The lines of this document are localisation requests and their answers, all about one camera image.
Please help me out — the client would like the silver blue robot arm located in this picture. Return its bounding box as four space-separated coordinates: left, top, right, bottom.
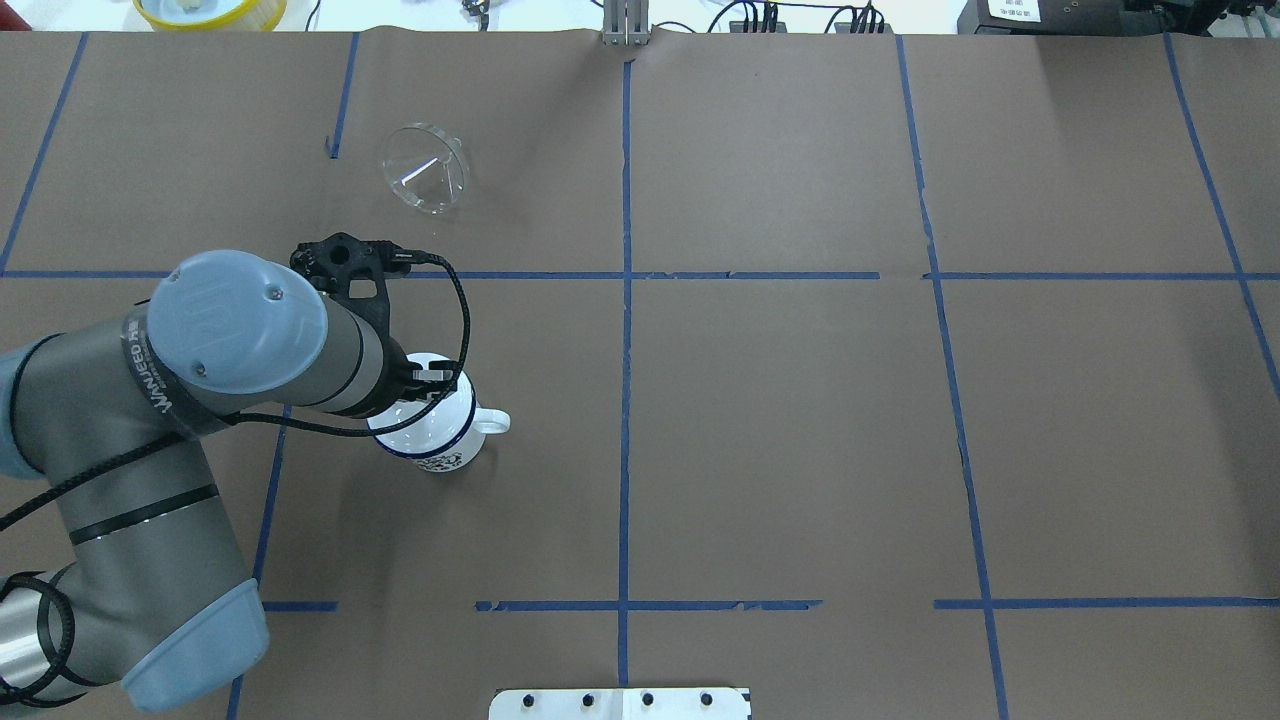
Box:
3 236 471 719

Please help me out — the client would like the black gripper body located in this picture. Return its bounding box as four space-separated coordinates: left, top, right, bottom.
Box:
388 354 445 402

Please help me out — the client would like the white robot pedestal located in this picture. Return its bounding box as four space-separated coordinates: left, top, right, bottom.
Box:
486 687 753 719

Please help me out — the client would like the aluminium frame post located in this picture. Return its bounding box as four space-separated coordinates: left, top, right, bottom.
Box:
596 0 652 46

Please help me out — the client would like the white enamel cup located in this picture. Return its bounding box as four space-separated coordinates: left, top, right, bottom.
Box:
375 374 511 473

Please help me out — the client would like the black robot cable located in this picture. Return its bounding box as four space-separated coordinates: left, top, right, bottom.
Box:
0 250 471 530

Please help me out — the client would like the yellow rimmed bowl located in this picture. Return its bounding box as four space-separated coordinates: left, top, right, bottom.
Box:
132 1 289 32

